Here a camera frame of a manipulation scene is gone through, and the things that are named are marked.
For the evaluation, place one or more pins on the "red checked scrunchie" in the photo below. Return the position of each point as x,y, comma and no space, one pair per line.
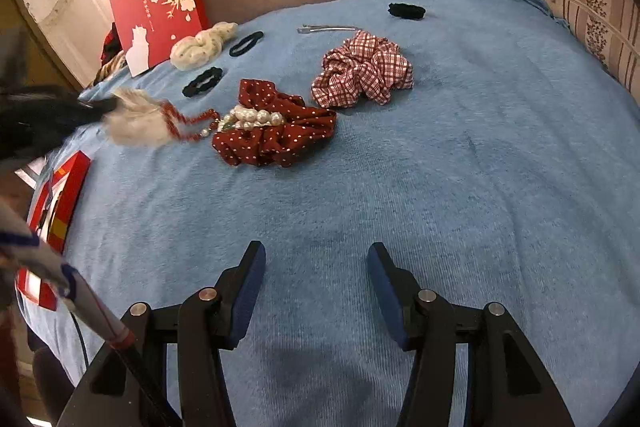
362,72

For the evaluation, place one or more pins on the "dark red dotted scrunchie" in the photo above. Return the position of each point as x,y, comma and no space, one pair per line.
280,139

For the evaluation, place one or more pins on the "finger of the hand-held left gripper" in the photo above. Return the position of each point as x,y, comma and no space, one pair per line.
82,112

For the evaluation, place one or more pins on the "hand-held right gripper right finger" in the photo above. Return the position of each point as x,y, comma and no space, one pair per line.
387,292

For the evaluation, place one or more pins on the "red floral box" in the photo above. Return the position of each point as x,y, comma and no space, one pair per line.
155,12

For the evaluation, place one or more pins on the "silver hair clip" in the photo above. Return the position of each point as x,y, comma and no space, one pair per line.
327,28

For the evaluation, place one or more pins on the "blue blanket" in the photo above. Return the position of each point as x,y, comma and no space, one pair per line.
400,187

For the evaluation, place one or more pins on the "dark red cloth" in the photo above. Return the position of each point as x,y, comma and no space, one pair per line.
110,42

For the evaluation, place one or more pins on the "cream white scrunchie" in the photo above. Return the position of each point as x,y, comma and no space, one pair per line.
200,47

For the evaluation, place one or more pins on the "red open gift box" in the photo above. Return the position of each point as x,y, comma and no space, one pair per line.
65,197

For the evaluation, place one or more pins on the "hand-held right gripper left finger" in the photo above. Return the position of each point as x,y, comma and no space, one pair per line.
248,292

